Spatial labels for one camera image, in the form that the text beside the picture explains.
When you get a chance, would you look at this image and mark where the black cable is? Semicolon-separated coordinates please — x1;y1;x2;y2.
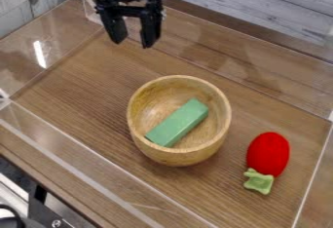
0;204;27;228

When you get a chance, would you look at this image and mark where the clear acrylic tray wall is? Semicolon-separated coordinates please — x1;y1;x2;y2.
0;95;217;228

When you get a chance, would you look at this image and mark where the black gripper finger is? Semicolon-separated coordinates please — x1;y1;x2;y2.
99;10;127;44
141;12;164;49

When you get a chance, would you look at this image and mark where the clear acrylic corner bracket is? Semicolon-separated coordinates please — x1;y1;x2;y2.
82;0;103;24

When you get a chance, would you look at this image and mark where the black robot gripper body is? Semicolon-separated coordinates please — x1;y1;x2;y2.
95;0;165;19

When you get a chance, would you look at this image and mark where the red plush strawberry toy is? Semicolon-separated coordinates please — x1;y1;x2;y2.
244;132;291;195

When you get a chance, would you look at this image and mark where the black table leg bracket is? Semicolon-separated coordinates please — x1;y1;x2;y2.
27;185;74;228

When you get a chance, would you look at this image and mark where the green rectangular block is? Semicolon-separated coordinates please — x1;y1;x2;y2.
145;98;210;147

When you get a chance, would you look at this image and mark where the brown wooden bowl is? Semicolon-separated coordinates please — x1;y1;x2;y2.
126;75;232;167

